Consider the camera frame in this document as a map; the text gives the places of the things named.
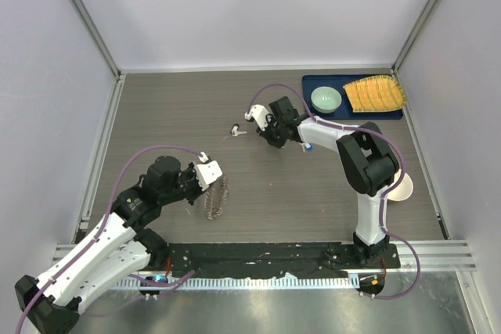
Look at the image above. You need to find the metal disc with keyrings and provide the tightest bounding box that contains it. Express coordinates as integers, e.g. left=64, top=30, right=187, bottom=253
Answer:
left=204, top=175, right=229, bottom=220

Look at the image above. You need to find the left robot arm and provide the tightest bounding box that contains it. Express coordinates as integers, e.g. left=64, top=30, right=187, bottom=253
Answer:
left=15, top=154, right=222, bottom=333

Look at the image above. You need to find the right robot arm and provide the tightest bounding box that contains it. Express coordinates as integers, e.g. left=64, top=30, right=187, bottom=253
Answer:
left=245, top=96, right=400, bottom=268

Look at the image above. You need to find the key with blue tag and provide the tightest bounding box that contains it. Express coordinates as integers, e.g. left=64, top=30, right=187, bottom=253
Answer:
left=300, top=142, right=312, bottom=153

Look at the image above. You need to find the key with black tag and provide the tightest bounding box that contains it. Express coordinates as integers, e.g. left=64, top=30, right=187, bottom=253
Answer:
left=230, top=124, right=247, bottom=137

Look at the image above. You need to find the pale green bowl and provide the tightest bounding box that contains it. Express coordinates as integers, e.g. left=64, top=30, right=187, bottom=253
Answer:
left=310, top=86, right=342, bottom=114

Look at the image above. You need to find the blue tray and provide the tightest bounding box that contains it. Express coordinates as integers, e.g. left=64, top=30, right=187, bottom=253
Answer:
left=301, top=74, right=403, bottom=121

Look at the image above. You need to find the yellow woven cloth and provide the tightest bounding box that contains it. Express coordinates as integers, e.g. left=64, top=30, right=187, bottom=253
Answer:
left=343, top=75, right=407, bottom=113

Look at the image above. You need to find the cream bowl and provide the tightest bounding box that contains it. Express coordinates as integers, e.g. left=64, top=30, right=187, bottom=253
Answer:
left=387, top=173, right=414, bottom=202

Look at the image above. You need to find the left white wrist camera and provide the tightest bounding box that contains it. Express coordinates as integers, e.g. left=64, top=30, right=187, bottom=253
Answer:
left=194, top=152, right=223, bottom=192

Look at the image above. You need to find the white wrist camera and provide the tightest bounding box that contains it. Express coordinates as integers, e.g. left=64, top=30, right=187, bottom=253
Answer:
left=194, top=152, right=223, bottom=192
left=244, top=104, right=271, bottom=131

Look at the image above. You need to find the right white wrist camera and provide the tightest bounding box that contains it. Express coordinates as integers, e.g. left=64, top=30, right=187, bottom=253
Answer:
left=244, top=104, right=271, bottom=131

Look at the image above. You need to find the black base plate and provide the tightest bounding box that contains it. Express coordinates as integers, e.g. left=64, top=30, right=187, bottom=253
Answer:
left=157, top=242, right=401, bottom=279

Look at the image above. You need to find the white cable duct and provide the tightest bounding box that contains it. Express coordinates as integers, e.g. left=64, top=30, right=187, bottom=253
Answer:
left=113, top=275, right=360, bottom=292

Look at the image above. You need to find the left aluminium frame rail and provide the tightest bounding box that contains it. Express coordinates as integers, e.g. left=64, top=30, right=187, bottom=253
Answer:
left=69, top=0, right=125, bottom=244

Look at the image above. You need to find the aluminium frame rail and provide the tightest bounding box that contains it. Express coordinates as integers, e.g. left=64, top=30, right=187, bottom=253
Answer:
left=69, top=0, right=125, bottom=244
left=391, top=0, right=451, bottom=241
left=51, top=239, right=477, bottom=272

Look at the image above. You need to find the front aluminium frame rail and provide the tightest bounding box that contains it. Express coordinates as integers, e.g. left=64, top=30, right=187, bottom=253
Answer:
left=51, top=239, right=477, bottom=272

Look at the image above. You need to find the right aluminium frame rail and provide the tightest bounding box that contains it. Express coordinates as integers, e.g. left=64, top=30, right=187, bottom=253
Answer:
left=391, top=0, right=451, bottom=241

